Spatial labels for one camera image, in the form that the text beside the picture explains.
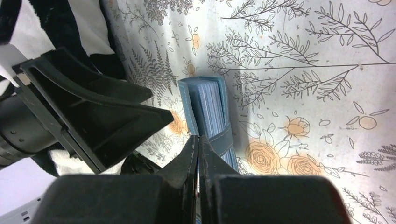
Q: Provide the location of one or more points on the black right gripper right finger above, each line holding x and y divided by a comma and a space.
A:
230, 198

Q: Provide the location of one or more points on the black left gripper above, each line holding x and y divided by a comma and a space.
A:
61, 103

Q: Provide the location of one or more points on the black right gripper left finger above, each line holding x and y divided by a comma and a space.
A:
166, 197

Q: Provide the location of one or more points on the black white checkered pillow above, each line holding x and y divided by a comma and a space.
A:
36, 27

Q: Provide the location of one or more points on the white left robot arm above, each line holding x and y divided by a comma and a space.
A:
24, 182

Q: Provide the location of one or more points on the floral table mat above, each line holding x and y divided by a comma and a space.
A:
311, 85

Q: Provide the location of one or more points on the blue leather card holder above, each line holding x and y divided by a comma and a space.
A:
206, 109

